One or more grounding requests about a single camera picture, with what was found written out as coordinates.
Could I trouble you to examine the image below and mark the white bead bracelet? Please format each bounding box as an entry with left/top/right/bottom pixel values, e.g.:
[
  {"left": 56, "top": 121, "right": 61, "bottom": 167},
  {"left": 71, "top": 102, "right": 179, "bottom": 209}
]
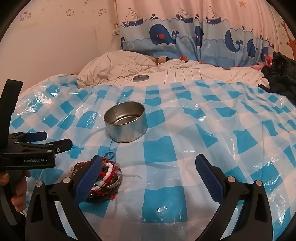
[{"left": 91, "top": 162, "right": 121, "bottom": 193}]

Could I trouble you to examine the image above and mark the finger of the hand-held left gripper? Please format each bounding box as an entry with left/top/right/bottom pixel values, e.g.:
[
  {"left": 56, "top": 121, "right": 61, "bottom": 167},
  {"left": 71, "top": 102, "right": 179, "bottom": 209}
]
[
  {"left": 9, "top": 131, "right": 48, "bottom": 142},
  {"left": 14, "top": 138, "right": 73, "bottom": 155}
]

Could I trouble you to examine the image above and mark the orange tree wall sticker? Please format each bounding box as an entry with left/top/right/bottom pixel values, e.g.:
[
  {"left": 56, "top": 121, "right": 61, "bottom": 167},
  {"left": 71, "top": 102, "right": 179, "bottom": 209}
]
[{"left": 276, "top": 21, "right": 296, "bottom": 53}]

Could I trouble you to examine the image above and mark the thin chain bracelet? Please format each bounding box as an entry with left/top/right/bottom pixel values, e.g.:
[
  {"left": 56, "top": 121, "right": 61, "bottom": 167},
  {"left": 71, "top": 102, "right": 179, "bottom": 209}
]
[{"left": 70, "top": 162, "right": 91, "bottom": 174}]

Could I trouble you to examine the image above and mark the tan object with dark band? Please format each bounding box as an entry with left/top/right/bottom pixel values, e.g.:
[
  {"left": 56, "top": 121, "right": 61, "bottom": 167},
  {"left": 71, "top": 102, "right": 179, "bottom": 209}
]
[{"left": 147, "top": 56, "right": 172, "bottom": 65}]

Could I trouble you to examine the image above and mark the red string bracelet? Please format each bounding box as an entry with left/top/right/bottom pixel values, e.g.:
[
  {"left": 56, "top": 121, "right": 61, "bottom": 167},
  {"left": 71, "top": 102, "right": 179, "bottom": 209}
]
[{"left": 90, "top": 157, "right": 117, "bottom": 200}]

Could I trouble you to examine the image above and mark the brown bead bracelet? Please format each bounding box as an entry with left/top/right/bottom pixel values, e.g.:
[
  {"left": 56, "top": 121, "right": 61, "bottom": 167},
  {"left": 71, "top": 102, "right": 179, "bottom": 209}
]
[{"left": 87, "top": 189, "right": 111, "bottom": 204}]

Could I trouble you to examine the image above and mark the whale print curtain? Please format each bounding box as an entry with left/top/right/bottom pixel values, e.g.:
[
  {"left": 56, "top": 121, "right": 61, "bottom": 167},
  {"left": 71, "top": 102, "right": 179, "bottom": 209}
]
[{"left": 116, "top": 0, "right": 278, "bottom": 67}]

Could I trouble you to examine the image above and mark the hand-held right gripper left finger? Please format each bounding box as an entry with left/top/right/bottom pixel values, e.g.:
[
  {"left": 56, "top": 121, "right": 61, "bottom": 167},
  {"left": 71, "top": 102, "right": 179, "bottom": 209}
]
[{"left": 25, "top": 155, "right": 103, "bottom": 241}]

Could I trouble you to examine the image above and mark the white striped blanket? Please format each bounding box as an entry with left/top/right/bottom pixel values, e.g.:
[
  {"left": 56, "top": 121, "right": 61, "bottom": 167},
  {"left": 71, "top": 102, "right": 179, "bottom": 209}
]
[{"left": 76, "top": 50, "right": 270, "bottom": 90}]

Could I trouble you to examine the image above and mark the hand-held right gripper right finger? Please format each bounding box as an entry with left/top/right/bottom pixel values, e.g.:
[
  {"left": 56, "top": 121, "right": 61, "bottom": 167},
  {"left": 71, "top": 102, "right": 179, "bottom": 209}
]
[{"left": 195, "top": 154, "right": 274, "bottom": 241}]

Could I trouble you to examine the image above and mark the pink cloth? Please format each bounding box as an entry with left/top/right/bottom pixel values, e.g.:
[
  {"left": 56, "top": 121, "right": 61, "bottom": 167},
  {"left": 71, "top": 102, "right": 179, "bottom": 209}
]
[{"left": 251, "top": 54, "right": 274, "bottom": 70}]

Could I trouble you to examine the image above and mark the silver bangle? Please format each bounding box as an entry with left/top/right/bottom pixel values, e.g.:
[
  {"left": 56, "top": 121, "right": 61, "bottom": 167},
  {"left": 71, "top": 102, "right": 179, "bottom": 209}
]
[{"left": 102, "top": 166, "right": 123, "bottom": 197}]

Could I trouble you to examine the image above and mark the blue checkered plastic sheet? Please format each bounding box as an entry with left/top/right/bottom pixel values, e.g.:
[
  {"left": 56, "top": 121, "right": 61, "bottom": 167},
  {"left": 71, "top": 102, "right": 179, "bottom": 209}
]
[{"left": 9, "top": 74, "right": 296, "bottom": 241}]

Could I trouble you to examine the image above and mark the black clothing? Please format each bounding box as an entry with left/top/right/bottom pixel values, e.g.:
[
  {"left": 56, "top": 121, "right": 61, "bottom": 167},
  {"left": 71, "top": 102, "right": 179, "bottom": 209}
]
[{"left": 261, "top": 51, "right": 296, "bottom": 105}]

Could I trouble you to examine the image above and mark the white cable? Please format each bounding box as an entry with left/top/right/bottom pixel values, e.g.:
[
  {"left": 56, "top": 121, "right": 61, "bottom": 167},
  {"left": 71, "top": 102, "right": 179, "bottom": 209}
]
[{"left": 107, "top": 32, "right": 116, "bottom": 68}]

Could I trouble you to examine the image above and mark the person's left hand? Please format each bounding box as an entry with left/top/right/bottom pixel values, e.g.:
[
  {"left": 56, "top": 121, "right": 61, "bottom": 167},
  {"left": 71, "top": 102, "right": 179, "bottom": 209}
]
[{"left": 0, "top": 171, "right": 32, "bottom": 213}]

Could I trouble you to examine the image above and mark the round metal tin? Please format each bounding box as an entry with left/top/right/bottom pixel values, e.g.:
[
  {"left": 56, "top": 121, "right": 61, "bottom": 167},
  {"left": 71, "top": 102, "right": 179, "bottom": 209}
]
[{"left": 103, "top": 101, "right": 147, "bottom": 143}]

